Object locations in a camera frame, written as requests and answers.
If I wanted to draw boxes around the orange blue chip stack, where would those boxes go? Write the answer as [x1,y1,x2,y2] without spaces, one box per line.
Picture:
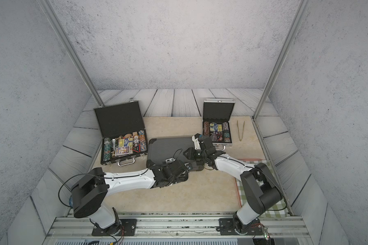
[138,130,147,152]

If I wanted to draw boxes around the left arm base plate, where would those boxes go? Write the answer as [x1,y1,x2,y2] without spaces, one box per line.
[92,219,138,236]

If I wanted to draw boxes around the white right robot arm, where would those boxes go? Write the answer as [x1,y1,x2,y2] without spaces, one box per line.
[184,134,283,233]

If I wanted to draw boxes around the purple playing card box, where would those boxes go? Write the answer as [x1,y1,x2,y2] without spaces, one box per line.
[114,146,130,157]

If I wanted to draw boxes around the silver trophy cup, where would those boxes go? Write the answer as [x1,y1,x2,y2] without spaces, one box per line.
[110,138,117,150]

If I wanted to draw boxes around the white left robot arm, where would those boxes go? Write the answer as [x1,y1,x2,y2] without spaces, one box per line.
[71,160,189,229]

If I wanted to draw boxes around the black poker case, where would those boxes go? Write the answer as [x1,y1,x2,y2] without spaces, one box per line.
[147,136,204,172]
[94,101,148,165]

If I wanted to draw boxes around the Texas Hold'em card box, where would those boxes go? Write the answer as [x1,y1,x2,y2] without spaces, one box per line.
[118,137,134,148]

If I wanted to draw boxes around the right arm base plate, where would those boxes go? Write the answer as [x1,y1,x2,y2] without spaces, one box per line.
[216,218,264,236]

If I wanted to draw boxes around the green all-in triangle button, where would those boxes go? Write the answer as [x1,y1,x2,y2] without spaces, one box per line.
[132,144,141,153]

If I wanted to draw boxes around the small silver poker case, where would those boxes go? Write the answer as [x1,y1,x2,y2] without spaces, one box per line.
[202,98,235,149]

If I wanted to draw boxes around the wooden tongs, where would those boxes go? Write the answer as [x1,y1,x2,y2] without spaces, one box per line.
[237,121,245,141]

